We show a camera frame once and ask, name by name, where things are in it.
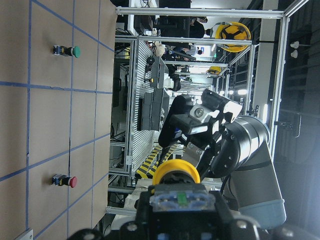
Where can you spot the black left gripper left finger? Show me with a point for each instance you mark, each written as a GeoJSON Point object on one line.
{"type": "Point", "coordinates": [138, 229]}

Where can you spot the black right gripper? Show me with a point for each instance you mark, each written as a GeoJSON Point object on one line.
{"type": "Point", "coordinates": [213, 147]}

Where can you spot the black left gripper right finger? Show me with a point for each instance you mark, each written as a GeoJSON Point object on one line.
{"type": "Point", "coordinates": [229, 227]}

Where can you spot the yellow push button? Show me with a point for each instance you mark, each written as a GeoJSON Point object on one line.
{"type": "Point", "coordinates": [177, 188]}

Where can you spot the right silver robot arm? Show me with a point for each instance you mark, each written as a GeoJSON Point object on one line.
{"type": "Point", "coordinates": [254, 185]}

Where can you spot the red push button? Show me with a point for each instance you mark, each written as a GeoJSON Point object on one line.
{"type": "Point", "coordinates": [64, 180]}

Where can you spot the green push button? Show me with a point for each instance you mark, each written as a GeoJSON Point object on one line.
{"type": "Point", "coordinates": [73, 51]}

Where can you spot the yellow hard hat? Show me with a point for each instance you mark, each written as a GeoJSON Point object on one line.
{"type": "Point", "coordinates": [233, 31]}

